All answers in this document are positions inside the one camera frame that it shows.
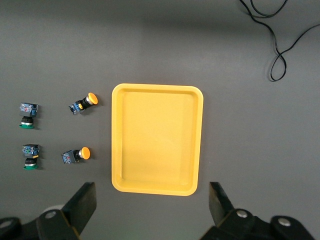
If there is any thin black loose cable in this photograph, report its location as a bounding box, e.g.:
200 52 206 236
238 0 320 82

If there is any yellow push button switch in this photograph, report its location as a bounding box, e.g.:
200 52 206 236
67 92 100 116
61 146 91 165

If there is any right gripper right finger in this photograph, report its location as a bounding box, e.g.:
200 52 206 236
202 181 270 240

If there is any yellow plastic tray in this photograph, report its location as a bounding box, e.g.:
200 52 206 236
110 83 205 197

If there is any green push button switch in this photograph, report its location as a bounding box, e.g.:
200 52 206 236
18 102 40 129
21 143 41 171

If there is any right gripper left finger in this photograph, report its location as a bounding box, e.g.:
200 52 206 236
36 181 98 240

